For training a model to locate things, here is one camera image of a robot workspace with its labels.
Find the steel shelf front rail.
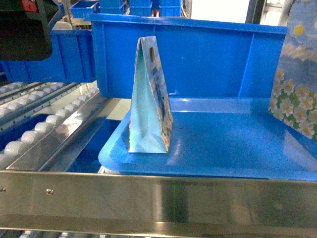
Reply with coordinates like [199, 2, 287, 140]
[0, 170, 317, 238]

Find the flower gift bag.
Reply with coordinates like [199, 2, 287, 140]
[268, 0, 317, 141]
[128, 36, 173, 154]

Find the blue plastic tray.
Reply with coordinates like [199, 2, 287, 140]
[99, 98, 317, 181]

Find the large blue crate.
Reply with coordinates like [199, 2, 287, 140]
[85, 13, 287, 98]

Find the blue crate at left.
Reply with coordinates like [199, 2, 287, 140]
[0, 29, 96, 83]

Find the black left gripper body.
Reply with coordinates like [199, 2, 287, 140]
[0, 0, 53, 61]

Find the white roller conveyor track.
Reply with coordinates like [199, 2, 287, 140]
[0, 86, 99, 162]

